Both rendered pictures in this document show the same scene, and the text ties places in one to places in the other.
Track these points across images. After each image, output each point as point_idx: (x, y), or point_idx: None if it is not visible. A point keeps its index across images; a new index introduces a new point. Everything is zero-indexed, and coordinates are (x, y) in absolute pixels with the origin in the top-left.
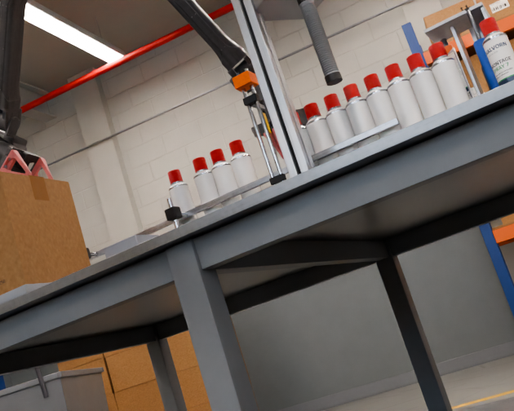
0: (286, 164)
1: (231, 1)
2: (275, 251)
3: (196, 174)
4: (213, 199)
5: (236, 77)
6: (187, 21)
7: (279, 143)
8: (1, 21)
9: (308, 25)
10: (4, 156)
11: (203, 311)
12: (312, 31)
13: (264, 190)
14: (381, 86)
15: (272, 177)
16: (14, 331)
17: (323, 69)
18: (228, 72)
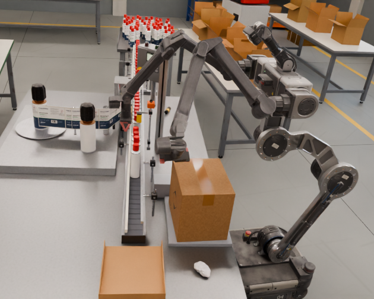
0: (162, 136)
1: (167, 76)
2: None
3: (140, 144)
4: (142, 153)
5: (154, 103)
6: (151, 75)
7: (162, 130)
8: (199, 76)
9: (155, 86)
10: (186, 152)
11: None
12: (155, 88)
13: (205, 147)
14: None
15: (149, 141)
16: None
17: (154, 102)
18: (135, 95)
